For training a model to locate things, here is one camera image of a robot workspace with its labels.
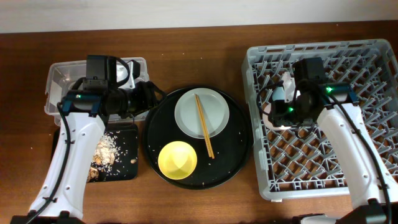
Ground blue cup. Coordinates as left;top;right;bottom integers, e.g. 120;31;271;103
272;86;285;101

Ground food scraps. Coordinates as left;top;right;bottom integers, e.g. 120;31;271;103
86;132;138;183

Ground yellow bowl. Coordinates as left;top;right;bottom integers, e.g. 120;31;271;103
157;141;197;180

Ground wooden chopstick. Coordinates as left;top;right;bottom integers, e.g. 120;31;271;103
195;94;215;159
194;94;213;158

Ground pink cup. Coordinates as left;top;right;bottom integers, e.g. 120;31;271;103
262;104;291;131

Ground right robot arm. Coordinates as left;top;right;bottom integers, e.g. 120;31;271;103
293;57;397;223

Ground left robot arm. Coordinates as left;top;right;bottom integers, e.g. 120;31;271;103
11;55;165;223

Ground grey dishwasher rack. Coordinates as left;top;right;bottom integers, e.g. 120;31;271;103
242;39;397;205

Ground clear plastic bin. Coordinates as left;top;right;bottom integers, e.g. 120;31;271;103
44;57;149;126

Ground white plate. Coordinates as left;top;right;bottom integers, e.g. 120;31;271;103
174;88;229;139

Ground black rectangular tray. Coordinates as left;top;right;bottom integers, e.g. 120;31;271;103
51;123;139;183

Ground round black tray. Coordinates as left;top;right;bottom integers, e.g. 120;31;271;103
142;86;252;190

